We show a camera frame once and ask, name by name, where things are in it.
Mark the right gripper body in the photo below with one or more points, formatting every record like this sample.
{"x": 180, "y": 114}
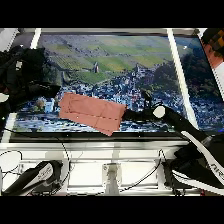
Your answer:
{"x": 138, "y": 115}

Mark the pink garment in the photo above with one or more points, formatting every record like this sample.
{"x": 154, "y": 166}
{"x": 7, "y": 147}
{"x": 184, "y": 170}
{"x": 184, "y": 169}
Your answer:
{"x": 91, "y": 113}

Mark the checked shirt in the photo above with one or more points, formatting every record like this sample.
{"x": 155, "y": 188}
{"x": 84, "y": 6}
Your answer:
{"x": 214, "y": 38}

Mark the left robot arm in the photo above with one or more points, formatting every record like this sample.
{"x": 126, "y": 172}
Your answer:
{"x": 33, "y": 176}

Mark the heap of clothes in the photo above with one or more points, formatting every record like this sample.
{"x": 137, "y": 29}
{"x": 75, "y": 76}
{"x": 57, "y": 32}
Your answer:
{"x": 25, "y": 71}

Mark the white garment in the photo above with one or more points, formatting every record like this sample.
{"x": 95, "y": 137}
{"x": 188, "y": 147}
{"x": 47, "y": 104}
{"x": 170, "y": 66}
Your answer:
{"x": 220, "y": 75}

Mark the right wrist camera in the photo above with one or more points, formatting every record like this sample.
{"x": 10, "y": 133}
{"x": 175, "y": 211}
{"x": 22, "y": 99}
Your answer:
{"x": 146, "y": 96}

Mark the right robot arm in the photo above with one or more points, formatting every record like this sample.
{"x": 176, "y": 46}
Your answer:
{"x": 186, "y": 128}

